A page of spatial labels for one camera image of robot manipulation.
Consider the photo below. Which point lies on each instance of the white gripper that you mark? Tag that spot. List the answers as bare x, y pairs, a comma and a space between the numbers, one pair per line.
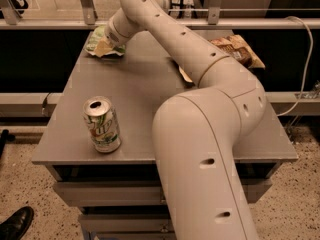
112, 37

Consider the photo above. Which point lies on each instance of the green jalapeno chip bag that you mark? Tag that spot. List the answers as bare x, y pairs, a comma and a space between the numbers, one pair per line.
97, 35

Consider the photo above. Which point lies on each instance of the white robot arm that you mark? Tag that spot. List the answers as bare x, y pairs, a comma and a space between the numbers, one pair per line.
194, 132

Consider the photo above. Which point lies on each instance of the brown chip bag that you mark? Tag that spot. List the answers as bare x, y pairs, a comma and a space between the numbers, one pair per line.
239, 49

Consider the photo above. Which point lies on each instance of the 7up soda can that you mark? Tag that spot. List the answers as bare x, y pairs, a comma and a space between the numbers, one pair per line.
101, 120

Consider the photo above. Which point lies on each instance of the metal railing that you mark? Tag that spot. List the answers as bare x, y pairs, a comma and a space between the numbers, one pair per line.
197, 14

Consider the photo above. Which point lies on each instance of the grey drawer cabinet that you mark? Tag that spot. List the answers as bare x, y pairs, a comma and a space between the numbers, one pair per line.
143, 157

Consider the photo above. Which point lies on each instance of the top grey drawer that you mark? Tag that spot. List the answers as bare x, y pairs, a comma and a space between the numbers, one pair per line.
111, 193

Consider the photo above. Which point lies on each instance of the grey drawer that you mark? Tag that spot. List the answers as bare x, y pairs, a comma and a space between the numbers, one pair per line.
127, 223
111, 193

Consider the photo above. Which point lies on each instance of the middle grey drawer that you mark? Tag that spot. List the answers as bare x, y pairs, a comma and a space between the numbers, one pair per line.
127, 223

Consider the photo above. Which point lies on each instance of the black leather shoe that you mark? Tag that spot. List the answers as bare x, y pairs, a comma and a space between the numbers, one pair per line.
17, 224

